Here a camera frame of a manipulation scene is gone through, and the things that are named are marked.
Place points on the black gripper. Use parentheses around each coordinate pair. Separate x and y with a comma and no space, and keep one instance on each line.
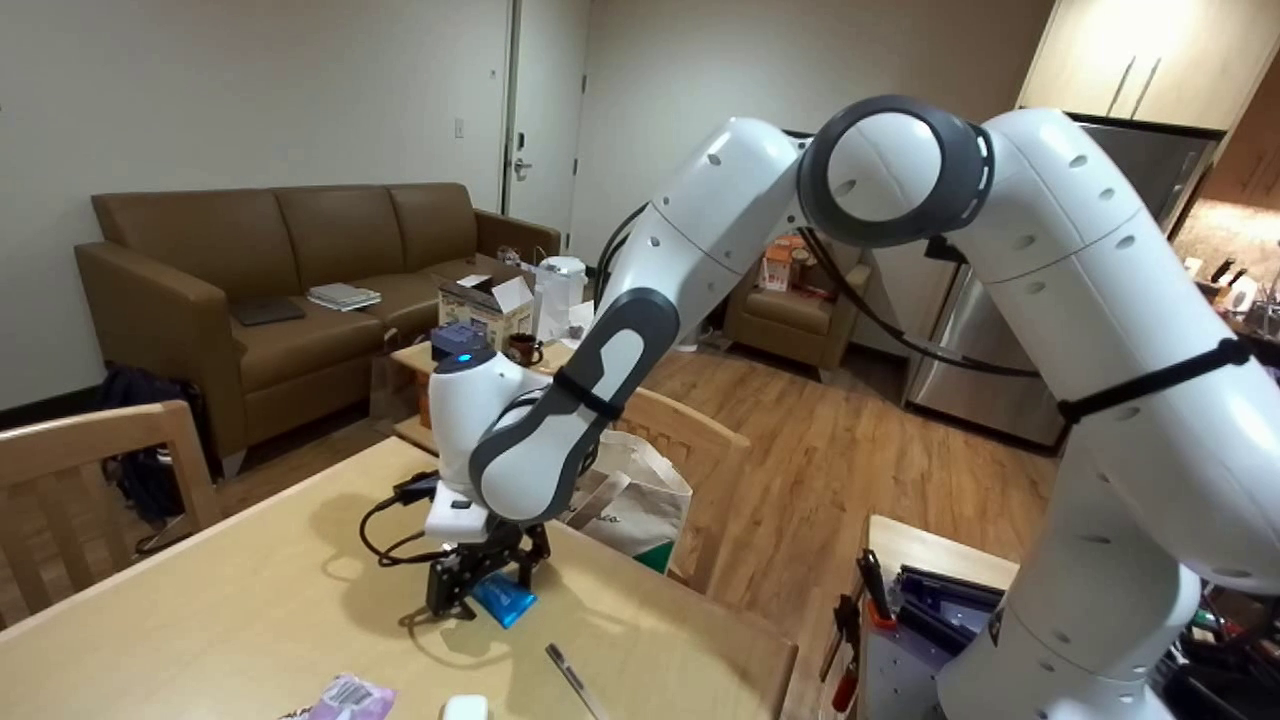
(503,545)

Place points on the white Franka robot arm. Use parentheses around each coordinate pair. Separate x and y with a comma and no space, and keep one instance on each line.
(1107,266)

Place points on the clear plastic bag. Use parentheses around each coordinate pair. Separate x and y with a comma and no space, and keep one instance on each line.
(643,487)

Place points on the clear white pen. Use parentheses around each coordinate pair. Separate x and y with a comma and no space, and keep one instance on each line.
(571,676)

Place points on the small white square case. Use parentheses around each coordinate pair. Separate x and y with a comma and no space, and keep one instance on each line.
(466,708)

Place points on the purple foil packet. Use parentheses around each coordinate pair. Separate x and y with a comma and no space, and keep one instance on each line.
(347,703)

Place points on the small wooden side table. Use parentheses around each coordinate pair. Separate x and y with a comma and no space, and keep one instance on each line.
(411,357)

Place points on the curved back wooden chair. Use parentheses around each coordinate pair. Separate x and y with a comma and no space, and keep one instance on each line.
(704,453)

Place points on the open cardboard box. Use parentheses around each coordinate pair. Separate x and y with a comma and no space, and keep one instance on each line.
(486,303)

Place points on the white electric kettle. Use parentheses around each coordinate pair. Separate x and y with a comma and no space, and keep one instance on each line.
(561,296)

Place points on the white paper stack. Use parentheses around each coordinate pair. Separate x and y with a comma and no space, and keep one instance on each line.
(347,296)

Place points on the dark flat laptop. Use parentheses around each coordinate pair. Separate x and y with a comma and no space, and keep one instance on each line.
(271,309)

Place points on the navy blue backpack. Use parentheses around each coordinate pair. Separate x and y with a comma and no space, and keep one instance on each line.
(147,464)

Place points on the black orange bar clamp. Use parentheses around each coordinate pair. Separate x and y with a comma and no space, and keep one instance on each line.
(875,584)
(844,654)

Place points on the brown leather sofa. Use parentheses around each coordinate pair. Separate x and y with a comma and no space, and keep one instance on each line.
(266,266)

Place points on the brown leather armchair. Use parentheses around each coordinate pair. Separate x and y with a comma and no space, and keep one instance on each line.
(787,327)

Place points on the slatted wooden dining chair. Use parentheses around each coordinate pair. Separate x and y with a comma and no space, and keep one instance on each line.
(92,464)

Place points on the grey perforated mounting plate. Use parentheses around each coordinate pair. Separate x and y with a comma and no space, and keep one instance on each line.
(907,683)

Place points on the orange printed package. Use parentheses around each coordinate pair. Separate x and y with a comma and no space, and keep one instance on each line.
(787,261)

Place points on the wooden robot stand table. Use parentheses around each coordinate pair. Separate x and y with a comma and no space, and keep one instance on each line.
(935,540)

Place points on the white room door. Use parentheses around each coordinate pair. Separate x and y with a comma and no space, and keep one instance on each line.
(543,106)

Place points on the stainless steel refrigerator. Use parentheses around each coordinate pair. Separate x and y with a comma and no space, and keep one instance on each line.
(982,392)

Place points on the beige upper kitchen cabinets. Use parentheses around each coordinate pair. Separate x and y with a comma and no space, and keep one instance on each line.
(1160,54)

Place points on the black metal bracket bar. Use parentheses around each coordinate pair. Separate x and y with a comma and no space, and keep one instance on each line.
(945,606)

